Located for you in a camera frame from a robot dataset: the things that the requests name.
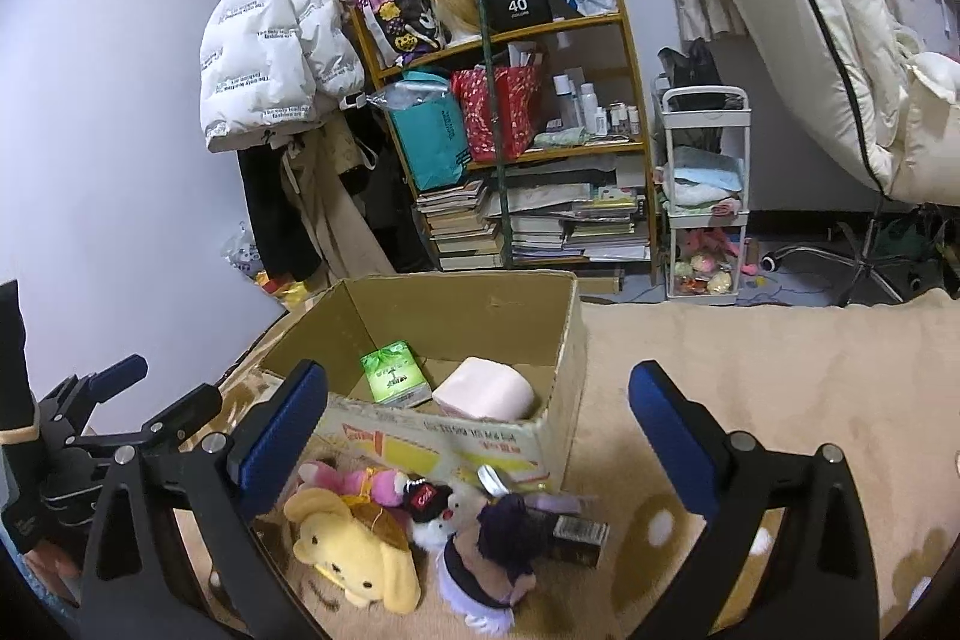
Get beige coat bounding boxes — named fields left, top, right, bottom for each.
left=281, top=119, right=398, bottom=292

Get purple-haired plush doll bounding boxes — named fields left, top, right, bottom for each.
left=437, top=492, right=556, bottom=635

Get white padded office chair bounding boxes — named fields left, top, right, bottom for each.
left=671, top=0, right=960, bottom=309

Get green tissue packet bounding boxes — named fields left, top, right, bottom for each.
left=358, top=344, right=434, bottom=407

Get group of cosmetic bottles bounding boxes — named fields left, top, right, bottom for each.
left=551, top=72, right=642, bottom=135

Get cardboard box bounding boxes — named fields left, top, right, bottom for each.
left=259, top=269, right=588, bottom=498

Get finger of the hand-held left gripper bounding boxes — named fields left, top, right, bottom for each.
left=41, top=353, right=149, bottom=420
left=139, top=383, right=224, bottom=455

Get folded cloths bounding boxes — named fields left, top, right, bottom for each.
left=656, top=164, right=745, bottom=212

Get colourful printed bag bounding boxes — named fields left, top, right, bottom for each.
left=352, top=0, right=451, bottom=69

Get black trousers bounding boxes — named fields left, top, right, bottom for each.
left=238, top=141, right=325, bottom=283

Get wooden shelf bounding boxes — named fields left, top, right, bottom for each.
left=349, top=0, right=662, bottom=285

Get white puffer jacket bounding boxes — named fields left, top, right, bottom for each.
left=199, top=0, right=366, bottom=154

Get stack of books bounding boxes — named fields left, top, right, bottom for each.
left=416, top=160, right=652, bottom=270

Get pink soft pack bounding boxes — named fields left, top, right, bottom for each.
left=433, top=356, right=536, bottom=420

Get pile of small plush toys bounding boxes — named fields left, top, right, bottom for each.
left=673, top=227, right=742, bottom=298

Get white rolling cart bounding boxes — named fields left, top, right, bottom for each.
left=652, top=85, right=752, bottom=306

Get black bag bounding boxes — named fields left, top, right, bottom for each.
left=658, top=38, right=727, bottom=112

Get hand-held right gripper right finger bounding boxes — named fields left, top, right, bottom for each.
left=626, top=361, right=882, bottom=640

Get white plush with black hat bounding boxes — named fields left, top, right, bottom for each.
left=401, top=475, right=488, bottom=551

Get patterned plastic bag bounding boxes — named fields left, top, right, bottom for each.
left=221, top=224, right=265, bottom=275

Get yellow dog plush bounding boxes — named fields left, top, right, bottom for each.
left=283, top=486, right=422, bottom=615

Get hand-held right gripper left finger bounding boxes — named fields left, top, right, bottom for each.
left=75, top=359, right=331, bottom=640

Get dark brown packet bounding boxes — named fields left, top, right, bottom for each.
left=551, top=512, right=610, bottom=570

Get red gift bag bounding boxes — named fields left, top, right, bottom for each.
left=452, top=64, right=542, bottom=163

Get teal paper bag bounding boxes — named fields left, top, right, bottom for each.
left=386, top=70, right=472, bottom=191

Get pink plush toy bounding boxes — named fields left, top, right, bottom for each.
left=298, top=460, right=413, bottom=507

